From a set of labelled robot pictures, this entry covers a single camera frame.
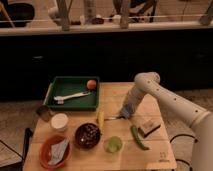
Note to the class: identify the yellow banana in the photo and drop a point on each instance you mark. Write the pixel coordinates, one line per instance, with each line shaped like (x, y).
(100, 120)

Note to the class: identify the metal spoon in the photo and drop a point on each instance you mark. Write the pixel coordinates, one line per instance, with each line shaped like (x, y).
(112, 118)

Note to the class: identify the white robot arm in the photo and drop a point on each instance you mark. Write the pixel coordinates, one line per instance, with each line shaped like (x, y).
(197, 118)

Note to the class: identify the white dish brush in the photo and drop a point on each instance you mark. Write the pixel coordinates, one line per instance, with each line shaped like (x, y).
(62, 99)

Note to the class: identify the blue sponge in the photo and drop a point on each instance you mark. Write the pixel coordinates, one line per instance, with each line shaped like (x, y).
(125, 111)

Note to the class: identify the small metal cup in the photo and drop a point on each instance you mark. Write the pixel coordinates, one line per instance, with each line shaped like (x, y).
(44, 113)

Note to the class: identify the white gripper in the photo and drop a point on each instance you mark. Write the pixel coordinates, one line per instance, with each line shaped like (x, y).
(132, 101)

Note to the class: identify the green plastic cup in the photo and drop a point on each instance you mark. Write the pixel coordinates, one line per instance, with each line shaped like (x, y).
(113, 144)

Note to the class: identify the green plastic tray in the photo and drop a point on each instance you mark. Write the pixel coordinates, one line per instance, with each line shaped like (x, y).
(67, 85)

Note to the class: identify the white round container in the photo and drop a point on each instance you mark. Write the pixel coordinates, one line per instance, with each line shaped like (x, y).
(59, 122)

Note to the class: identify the crumpled grey cloth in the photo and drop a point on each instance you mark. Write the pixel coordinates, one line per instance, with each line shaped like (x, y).
(58, 151)

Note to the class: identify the orange tomato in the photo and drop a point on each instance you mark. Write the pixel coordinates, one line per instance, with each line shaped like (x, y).
(91, 84)

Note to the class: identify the black chair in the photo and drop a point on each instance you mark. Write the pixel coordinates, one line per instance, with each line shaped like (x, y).
(18, 166)

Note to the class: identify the brown and black block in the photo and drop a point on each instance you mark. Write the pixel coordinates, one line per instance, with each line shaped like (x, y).
(146, 127)

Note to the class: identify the dark bowl with food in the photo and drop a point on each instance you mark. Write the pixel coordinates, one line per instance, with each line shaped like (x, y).
(87, 136)

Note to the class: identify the green chili pepper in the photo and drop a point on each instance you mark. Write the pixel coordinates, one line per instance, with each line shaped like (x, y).
(134, 132)

